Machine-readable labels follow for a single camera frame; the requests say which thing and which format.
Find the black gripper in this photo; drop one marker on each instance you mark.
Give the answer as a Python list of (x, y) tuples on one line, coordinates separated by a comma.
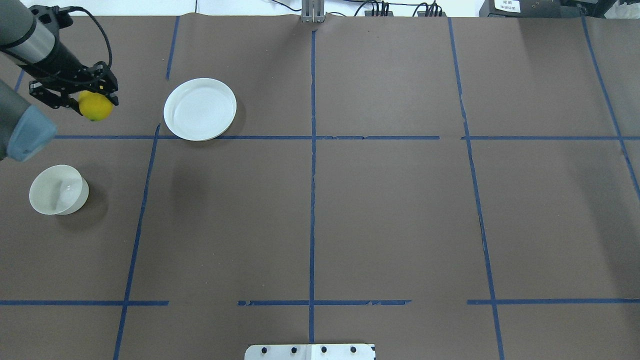
[(62, 61)]

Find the yellow lemon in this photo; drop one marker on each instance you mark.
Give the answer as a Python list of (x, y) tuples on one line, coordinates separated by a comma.
[(94, 106)]

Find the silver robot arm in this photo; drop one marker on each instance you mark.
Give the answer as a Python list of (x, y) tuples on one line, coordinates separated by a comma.
[(30, 39)]

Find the white ceramic bowl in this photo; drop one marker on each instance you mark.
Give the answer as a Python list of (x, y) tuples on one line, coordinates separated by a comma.
[(58, 190)]

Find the white round plate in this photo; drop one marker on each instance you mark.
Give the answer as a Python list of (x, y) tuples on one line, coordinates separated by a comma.
[(200, 109)]

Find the black computer box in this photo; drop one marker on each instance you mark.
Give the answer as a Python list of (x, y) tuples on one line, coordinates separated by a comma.
[(548, 9)]

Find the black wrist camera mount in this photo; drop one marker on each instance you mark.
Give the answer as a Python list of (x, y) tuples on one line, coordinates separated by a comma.
[(55, 17)]

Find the aluminium frame post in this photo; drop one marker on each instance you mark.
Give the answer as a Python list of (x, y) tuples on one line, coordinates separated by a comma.
[(313, 11)]

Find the white camera stand pillar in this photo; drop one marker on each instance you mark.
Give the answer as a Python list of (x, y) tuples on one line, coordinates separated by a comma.
[(331, 351)]

